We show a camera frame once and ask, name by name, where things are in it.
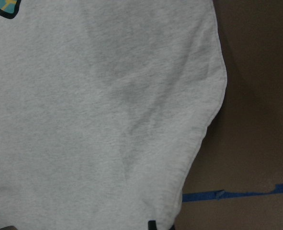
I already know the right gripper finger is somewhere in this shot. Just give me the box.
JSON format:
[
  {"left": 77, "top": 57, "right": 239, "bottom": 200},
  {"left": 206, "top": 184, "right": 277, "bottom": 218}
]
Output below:
[{"left": 148, "top": 220, "right": 156, "bottom": 230}]

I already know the grey cartoon print t-shirt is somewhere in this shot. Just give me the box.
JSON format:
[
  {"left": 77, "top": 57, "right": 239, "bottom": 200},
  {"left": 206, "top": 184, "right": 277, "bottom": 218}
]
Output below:
[{"left": 0, "top": 0, "right": 227, "bottom": 230}]

